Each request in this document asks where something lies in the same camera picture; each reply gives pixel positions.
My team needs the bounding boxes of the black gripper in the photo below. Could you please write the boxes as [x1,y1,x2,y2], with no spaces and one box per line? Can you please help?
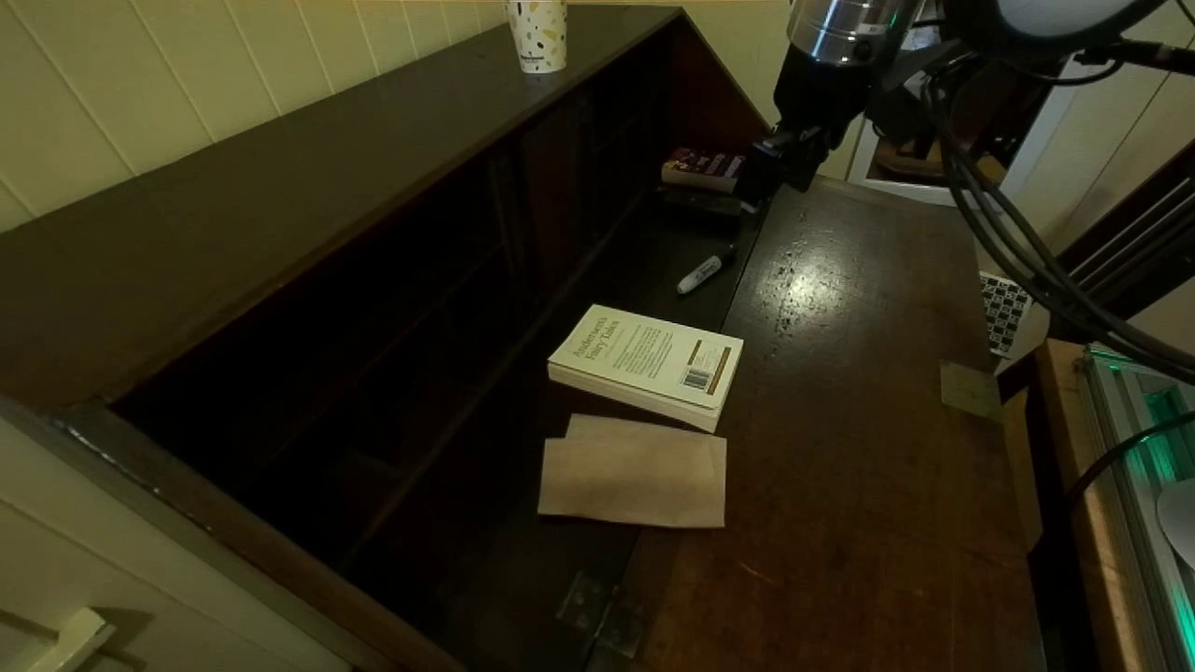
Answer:
[740,44,880,198]

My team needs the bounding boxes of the black marker pen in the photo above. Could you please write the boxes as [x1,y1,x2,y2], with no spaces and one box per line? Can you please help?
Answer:
[670,246,740,298]

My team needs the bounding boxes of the polka dot paper cup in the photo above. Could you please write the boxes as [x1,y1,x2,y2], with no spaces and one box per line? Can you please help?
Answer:
[505,0,571,79]

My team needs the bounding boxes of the black flat case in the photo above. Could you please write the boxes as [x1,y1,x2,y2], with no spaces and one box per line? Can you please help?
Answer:
[654,183,761,228]

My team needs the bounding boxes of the white paperback book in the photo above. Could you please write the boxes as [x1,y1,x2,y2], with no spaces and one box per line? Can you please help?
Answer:
[546,302,746,437]

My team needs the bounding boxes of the white perforated panel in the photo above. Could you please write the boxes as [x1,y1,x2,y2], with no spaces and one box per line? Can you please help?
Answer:
[977,271,1051,379]

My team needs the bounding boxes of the small beige paper note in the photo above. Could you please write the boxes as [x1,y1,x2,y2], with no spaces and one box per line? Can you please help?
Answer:
[937,359,1004,422]

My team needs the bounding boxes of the brown paper envelope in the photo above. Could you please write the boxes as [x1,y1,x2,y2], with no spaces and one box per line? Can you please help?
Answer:
[532,410,730,533]

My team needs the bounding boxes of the green lit control box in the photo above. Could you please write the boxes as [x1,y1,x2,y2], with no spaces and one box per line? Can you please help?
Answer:
[1079,344,1195,672]

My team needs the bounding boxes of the wooden side table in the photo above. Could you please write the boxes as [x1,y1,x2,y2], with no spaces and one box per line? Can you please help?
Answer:
[1021,337,1150,672]

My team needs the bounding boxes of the brass desk hinge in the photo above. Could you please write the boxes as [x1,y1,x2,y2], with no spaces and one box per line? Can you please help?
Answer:
[553,568,654,666]

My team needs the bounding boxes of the dark wooden secretary desk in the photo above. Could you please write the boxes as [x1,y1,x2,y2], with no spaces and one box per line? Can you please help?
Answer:
[0,0,1051,672]

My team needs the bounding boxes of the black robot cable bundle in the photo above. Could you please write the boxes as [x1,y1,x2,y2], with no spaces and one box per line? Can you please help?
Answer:
[914,34,1195,385]

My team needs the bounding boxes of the dark wooden bed frame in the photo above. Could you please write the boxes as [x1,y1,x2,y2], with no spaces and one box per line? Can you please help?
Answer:
[1029,137,1195,349]

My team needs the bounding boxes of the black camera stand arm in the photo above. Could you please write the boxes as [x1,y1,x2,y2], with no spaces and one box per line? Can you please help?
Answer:
[1076,34,1195,79]

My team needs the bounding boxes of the thin black power cable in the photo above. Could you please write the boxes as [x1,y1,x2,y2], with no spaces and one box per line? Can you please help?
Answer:
[1066,406,1195,505]

